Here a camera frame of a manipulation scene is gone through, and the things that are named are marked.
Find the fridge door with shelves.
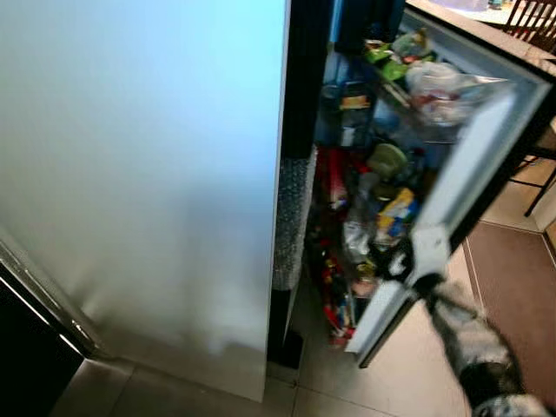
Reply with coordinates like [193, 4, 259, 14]
[313, 0, 556, 370]

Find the white closed fridge door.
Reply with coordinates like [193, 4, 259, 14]
[0, 0, 293, 403]

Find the yellow and blue package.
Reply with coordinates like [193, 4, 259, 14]
[377, 186, 423, 245]

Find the jar with green lid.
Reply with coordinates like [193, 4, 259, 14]
[367, 141, 410, 180]

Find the red food package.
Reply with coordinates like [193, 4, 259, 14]
[314, 147, 349, 211]

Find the grey bubble wrap sheet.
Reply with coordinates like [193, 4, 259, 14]
[273, 151, 316, 293]

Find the brown floor mat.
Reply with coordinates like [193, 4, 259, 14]
[463, 221, 556, 411]

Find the dark jar with yellow label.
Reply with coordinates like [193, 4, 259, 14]
[338, 82, 375, 149]

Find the white plastic bag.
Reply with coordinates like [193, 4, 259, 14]
[405, 58, 477, 128]

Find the black chair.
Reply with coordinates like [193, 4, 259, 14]
[520, 117, 556, 220]

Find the green food package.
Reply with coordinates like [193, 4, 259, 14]
[364, 30, 432, 81]

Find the round white table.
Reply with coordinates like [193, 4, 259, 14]
[429, 0, 515, 26]

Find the brown wooden chair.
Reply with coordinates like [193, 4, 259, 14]
[502, 0, 556, 55]

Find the black cabinet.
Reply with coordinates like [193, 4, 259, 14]
[0, 228, 107, 417]

